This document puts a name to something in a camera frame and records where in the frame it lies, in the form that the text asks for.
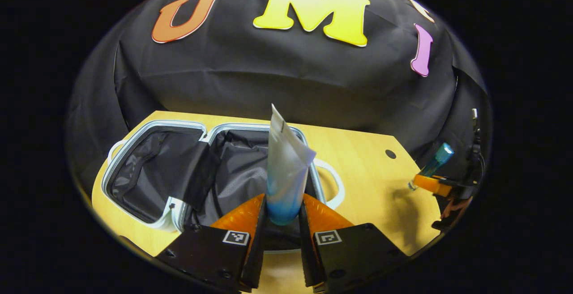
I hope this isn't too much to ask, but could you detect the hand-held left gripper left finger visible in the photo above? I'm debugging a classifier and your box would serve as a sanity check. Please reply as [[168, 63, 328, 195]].
[[154, 193, 268, 294]]

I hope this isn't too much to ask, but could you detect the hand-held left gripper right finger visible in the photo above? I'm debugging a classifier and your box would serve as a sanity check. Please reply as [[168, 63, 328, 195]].
[[298, 193, 410, 294]]

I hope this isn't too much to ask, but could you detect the blue skin care bottle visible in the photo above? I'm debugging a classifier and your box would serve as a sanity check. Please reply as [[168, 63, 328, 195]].
[[408, 142, 455, 192]]

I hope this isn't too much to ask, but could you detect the white blue skin care tube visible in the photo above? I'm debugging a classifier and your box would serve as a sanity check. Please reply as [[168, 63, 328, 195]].
[[266, 103, 317, 226]]

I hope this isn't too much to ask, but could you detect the light blue suitcase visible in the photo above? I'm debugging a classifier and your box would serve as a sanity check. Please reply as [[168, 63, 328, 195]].
[[101, 120, 346, 255]]

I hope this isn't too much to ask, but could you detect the black backdrop cloth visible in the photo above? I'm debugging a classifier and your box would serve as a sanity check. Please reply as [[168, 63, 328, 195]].
[[65, 0, 493, 196]]

